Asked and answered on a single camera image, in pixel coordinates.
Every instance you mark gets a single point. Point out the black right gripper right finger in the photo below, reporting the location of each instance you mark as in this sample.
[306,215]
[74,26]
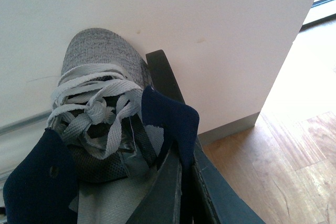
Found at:
[216,201]

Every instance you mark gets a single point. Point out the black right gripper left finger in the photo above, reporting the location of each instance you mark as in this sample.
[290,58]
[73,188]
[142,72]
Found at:
[163,201]

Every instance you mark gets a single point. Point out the grey sneaker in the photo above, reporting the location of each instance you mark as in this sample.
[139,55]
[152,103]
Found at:
[31,197]

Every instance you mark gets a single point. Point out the black metal shoe rack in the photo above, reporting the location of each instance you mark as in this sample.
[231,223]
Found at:
[168,77]

